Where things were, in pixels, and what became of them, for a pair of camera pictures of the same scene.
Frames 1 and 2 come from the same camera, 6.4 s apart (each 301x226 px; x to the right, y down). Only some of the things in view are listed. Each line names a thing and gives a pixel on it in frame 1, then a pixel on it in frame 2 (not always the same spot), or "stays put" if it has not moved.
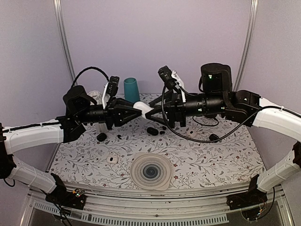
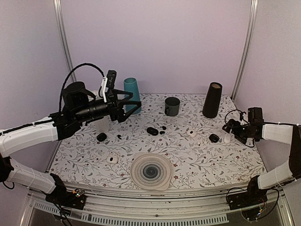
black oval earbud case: [153, 131] stays put
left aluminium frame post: [60, 14] stays put
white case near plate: [112, 159] stays put
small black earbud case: [101, 137] stays put
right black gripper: [175, 110] -> [235, 131]
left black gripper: [115, 112] -> [118, 112]
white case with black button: [192, 133] stays put
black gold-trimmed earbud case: [213, 137] stays put
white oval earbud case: [142, 106] -> [226, 138]
